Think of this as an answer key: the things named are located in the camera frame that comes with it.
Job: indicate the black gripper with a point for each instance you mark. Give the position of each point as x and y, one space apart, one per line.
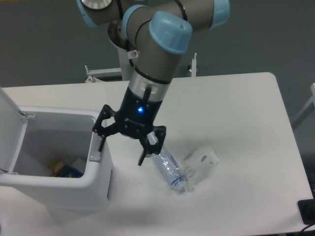
137 115

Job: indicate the white trash can lid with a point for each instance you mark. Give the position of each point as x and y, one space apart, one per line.
13 123

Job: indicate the white plastic trash can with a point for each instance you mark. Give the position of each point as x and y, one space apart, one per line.
53 156

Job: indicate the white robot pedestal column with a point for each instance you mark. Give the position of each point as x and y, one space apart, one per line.
127 53

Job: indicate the clear plastic water bottle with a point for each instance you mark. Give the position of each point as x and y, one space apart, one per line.
169 169

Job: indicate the white upright metal post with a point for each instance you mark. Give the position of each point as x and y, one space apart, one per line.
193 67

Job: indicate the grey trash can push button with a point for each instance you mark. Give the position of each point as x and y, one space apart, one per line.
96 147

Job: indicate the white frame at right edge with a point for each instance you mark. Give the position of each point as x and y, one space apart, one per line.
306 109

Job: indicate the white metal frame bracket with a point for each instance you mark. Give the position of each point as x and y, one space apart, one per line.
103 75

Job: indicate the colourful snack package in bin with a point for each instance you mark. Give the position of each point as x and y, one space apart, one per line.
62 170

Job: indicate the clear plastic packaging bag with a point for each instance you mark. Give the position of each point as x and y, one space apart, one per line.
197 164

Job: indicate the black device at table edge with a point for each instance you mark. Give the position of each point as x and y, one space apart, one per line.
307 211

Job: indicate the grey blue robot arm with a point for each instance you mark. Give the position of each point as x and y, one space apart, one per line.
161 34

